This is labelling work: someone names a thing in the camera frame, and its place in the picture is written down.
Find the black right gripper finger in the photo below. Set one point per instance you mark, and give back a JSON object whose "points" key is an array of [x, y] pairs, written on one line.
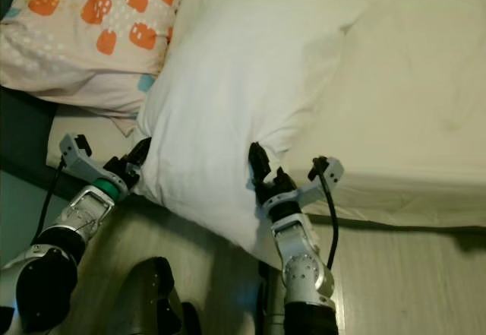
{"points": [[259, 160]]}

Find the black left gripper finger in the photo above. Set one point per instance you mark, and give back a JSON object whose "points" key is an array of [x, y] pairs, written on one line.
{"points": [[141, 150]]}

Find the white pillow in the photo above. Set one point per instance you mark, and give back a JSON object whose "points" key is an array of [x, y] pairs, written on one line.
{"points": [[235, 84]]}

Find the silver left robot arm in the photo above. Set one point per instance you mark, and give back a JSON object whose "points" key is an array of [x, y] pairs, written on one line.
{"points": [[83, 215]]}

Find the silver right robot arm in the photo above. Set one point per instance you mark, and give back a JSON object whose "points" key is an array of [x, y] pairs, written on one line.
{"points": [[304, 267]]}

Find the orange patterned pillow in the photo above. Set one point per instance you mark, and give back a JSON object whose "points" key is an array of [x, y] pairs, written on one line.
{"points": [[91, 35]]}

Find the dark right robot leg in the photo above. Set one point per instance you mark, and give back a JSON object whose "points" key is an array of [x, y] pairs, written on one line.
{"points": [[269, 304]]}

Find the dark robot leg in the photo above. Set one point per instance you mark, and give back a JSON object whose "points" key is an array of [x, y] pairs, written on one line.
{"points": [[269, 304], [144, 297]]}

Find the dark left robot leg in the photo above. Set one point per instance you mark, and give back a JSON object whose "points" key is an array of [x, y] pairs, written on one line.
{"points": [[144, 297]]}

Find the cream sheeted mattress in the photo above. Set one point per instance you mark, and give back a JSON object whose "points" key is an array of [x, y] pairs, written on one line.
{"points": [[410, 107]]}

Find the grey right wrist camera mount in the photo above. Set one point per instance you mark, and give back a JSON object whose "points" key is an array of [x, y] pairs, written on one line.
{"points": [[313, 192]]}

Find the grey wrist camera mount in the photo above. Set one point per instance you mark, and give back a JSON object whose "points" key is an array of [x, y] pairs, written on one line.
{"points": [[313, 192], [76, 160]]}

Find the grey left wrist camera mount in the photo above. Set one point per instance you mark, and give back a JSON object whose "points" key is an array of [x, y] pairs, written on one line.
{"points": [[76, 160]]}

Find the dark bed frame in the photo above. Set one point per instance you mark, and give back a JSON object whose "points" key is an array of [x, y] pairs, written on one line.
{"points": [[19, 134]]}

